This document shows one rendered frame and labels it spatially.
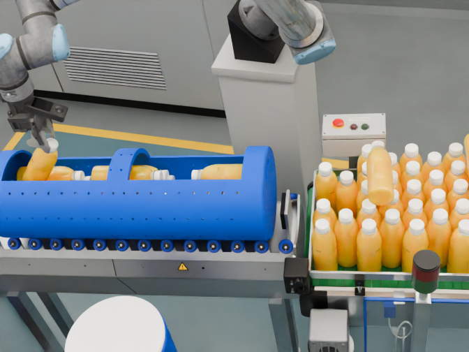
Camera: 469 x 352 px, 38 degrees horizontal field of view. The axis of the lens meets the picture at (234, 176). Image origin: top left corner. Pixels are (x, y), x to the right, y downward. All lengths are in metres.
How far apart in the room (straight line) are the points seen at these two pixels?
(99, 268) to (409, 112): 2.21
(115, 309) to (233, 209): 0.43
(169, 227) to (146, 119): 2.17
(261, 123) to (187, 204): 0.80
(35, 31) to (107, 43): 2.07
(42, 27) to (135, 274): 0.86
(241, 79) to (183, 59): 1.24
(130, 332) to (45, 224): 0.46
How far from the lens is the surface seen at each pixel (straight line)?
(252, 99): 2.58
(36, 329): 2.84
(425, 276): 1.66
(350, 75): 4.17
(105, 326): 1.93
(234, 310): 3.11
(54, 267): 2.34
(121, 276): 2.27
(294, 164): 2.76
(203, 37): 3.59
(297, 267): 1.96
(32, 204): 2.12
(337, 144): 2.21
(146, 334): 1.88
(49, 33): 1.85
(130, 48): 3.85
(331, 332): 2.01
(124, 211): 2.01
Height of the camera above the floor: 2.59
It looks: 46 degrees down
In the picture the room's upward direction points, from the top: 12 degrees counter-clockwise
